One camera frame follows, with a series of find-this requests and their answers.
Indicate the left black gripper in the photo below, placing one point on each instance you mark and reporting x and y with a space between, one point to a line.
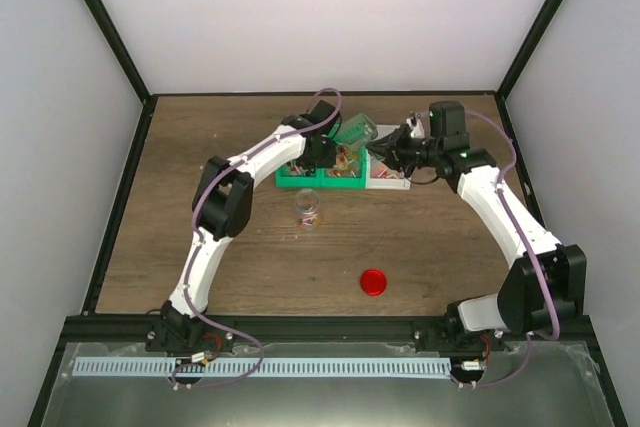
325 162

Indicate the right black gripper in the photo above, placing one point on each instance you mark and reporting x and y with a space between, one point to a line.
394 149

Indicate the green plastic scoop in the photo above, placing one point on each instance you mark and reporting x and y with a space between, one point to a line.
356 132

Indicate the green double candy bin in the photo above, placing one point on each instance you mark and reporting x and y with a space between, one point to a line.
348 172

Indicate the clear plastic jar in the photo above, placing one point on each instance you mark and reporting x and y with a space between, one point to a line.
307 203

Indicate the red jar lid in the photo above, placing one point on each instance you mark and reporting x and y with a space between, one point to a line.
373 282

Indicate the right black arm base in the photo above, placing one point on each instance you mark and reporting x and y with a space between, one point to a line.
460 327

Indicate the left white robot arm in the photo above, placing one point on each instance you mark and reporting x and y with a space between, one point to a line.
222 204

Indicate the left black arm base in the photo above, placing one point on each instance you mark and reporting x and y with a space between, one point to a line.
172 332

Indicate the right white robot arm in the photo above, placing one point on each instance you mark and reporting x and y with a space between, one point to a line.
544 286

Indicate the black aluminium front beam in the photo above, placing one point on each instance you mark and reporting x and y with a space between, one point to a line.
266 329

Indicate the light blue slotted rail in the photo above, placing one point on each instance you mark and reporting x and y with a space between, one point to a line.
412 368

